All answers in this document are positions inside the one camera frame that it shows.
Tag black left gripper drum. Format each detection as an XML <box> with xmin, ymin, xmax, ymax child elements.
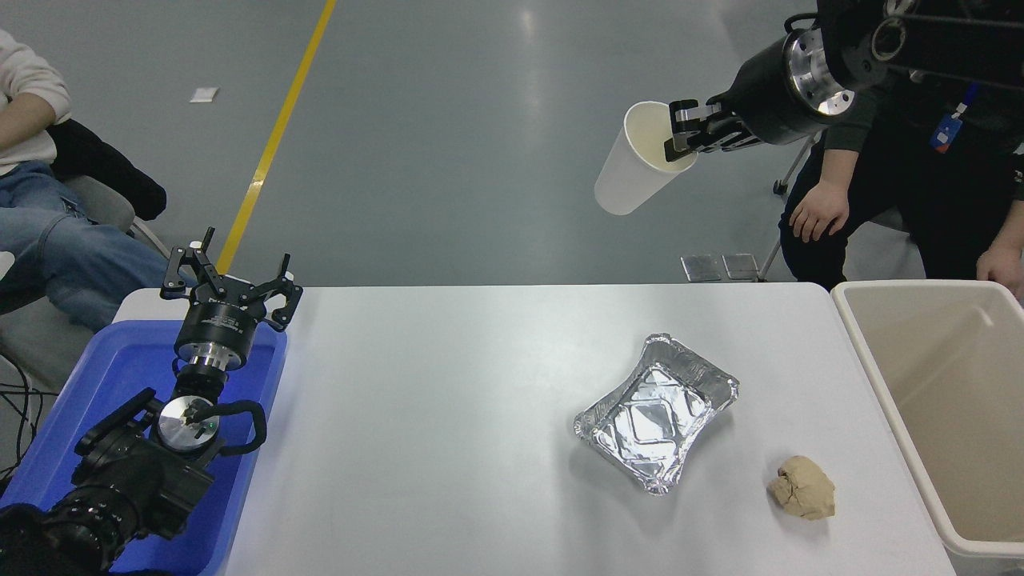
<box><xmin>174</xmin><ymin>296</ymin><xmax>265</xmax><ymax>358</ymax></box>

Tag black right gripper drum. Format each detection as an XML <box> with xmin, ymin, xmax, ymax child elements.
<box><xmin>708</xmin><ymin>36</ymin><xmax>833</xmax><ymax>146</ymax></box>

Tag white paper cup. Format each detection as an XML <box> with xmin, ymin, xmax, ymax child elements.
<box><xmin>594</xmin><ymin>101</ymin><xmax>698</xmax><ymax>217</ymax></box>

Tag person's right hand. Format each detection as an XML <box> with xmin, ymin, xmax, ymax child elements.
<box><xmin>788</xmin><ymin>181</ymin><xmax>851</xmax><ymax>244</ymax></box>

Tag person's left hand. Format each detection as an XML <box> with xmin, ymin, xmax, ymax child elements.
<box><xmin>976</xmin><ymin>238</ymin><xmax>1024</xmax><ymax>301</ymax></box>

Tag metal-legged wheeled chair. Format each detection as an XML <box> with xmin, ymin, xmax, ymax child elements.
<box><xmin>758</xmin><ymin>132</ymin><xmax>913</xmax><ymax>281</ymax></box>

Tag blue plastic tray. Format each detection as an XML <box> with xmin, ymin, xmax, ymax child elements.
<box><xmin>0</xmin><ymin>319</ymin><xmax>289</xmax><ymax>576</ymax></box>

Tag black fabric bundle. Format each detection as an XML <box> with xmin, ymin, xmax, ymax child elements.
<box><xmin>48</xmin><ymin>118</ymin><xmax>169</xmax><ymax>221</ymax></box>

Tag person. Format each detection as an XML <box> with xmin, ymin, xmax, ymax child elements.
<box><xmin>0</xmin><ymin>30</ymin><xmax>193</xmax><ymax>333</ymax></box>
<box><xmin>778</xmin><ymin>72</ymin><xmax>1024</xmax><ymax>303</ymax></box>

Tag silver foil tray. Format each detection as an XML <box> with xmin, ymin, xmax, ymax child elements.
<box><xmin>572</xmin><ymin>333</ymin><xmax>741</xmax><ymax>497</ymax></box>

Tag large pale plastic bin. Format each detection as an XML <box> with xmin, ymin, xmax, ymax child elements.
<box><xmin>830</xmin><ymin>279</ymin><xmax>1024</xmax><ymax>576</ymax></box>

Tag crumpled tan paper ball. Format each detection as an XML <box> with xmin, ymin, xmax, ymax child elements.
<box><xmin>768</xmin><ymin>456</ymin><xmax>837</xmax><ymax>522</ymax></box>

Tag blue lanyard badge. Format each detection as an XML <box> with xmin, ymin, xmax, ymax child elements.
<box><xmin>930</xmin><ymin>80</ymin><xmax>981</xmax><ymax>154</ymax></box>

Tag thin black cables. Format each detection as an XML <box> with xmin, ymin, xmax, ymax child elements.
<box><xmin>0</xmin><ymin>356</ymin><xmax>61</xmax><ymax>481</ymax></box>

